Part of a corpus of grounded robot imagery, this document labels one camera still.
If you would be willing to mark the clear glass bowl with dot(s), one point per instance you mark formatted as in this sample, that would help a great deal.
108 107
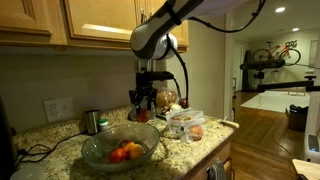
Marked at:
100 150

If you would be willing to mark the orange bicycle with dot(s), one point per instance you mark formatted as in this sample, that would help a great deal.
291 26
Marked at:
288 44

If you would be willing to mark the clear plastic zip bag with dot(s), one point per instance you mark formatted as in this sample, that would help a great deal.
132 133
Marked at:
181 128

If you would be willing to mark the white onion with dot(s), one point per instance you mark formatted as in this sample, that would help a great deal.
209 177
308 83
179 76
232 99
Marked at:
176 107

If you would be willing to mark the dark storage box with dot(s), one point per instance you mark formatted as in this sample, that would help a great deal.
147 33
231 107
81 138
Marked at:
296 116

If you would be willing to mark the small bottle green cap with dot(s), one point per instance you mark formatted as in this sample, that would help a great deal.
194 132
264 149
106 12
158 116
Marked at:
104 125

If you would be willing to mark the black kitchen appliance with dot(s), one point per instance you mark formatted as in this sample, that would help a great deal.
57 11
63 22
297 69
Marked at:
6 143

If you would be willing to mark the yellow round fruit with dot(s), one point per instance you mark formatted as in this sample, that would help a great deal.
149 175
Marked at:
136 151

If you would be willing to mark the light wooden board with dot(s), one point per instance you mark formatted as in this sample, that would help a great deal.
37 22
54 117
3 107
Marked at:
308 168

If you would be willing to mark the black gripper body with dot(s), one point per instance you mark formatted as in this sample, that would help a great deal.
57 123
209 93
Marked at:
145 85

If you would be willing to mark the black camera bar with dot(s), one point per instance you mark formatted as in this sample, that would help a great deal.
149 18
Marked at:
261 64

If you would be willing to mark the pale pink peach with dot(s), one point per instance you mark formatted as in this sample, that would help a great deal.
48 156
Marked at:
196 132

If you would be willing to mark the white floor rug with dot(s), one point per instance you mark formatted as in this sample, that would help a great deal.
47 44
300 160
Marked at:
276 101

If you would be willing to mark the stainless steel tumbler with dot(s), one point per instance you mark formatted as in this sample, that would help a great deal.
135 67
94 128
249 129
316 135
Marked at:
92 122

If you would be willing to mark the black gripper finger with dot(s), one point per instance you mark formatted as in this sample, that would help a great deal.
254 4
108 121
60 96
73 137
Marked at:
154 98
132 98

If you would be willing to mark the orange peach with sticker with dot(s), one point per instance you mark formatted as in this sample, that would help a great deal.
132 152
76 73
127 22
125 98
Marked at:
143 115

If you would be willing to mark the red round fruit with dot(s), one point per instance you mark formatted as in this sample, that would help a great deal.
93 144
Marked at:
117 155

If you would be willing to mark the red apple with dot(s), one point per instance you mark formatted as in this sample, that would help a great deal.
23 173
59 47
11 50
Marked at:
184 103

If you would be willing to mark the wooden base cabinet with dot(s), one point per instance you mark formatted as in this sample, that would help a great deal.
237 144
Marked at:
216 155

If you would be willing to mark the white air purifier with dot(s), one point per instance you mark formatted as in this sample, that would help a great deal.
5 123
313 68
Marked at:
312 148

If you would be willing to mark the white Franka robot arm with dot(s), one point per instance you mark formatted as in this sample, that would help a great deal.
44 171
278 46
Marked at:
156 30

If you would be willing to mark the white round lid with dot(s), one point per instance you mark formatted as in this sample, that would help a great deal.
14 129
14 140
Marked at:
28 173

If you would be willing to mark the dark red peach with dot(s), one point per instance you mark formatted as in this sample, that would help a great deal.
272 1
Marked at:
175 118

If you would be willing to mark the light wooden cabinet door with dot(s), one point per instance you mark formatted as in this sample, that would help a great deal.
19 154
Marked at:
181 33
106 18
26 16

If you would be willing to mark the grey hanging towel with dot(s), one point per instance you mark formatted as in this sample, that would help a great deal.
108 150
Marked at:
216 171

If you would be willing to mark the white wall outlet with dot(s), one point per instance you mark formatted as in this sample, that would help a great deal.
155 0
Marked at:
58 109

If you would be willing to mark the round ceiling light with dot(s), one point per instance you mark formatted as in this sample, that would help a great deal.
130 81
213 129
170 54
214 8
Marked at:
280 9
295 29

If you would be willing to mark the orange round fruit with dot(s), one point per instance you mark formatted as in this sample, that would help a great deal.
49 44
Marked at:
126 145

